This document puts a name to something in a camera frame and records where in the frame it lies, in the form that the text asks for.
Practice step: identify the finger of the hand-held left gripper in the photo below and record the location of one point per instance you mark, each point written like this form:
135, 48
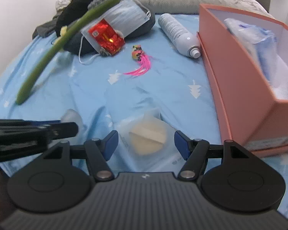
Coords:
62, 129

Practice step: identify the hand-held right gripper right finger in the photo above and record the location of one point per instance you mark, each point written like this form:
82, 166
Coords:
182, 146

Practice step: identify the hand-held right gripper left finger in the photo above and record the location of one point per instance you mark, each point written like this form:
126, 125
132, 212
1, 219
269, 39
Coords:
110, 146

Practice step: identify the clear packet with beige puff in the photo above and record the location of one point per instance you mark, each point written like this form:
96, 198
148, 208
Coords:
148, 136

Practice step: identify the pink cardboard box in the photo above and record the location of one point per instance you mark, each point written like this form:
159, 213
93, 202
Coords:
230, 76

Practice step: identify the white tissue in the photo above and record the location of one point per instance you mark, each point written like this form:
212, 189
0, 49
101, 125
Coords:
285, 83

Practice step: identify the blue printed plastic packet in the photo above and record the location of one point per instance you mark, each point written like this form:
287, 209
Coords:
249, 33

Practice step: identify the blue face mask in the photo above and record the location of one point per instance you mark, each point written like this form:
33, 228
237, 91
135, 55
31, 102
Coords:
127, 14

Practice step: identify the blue tree print bed sheet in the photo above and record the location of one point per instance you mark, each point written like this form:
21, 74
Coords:
146, 88

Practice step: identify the grey penguin plush toy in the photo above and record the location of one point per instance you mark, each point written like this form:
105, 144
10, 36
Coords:
73, 44

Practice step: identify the pink tassel trinket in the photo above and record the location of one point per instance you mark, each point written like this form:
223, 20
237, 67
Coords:
136, 51

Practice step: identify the dark grey blanket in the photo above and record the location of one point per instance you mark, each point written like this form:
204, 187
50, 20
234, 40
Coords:
43, 30

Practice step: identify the red foil packet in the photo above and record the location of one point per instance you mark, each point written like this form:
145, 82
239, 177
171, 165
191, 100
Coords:
105, 34

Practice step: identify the white spray bottle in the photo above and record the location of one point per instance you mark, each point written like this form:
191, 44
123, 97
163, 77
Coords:
177, 33

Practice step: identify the white crumpled cloth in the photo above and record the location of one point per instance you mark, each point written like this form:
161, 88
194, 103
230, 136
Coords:
63, 2

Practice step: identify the black garment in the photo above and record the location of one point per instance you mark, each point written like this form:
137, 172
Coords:
81, 0

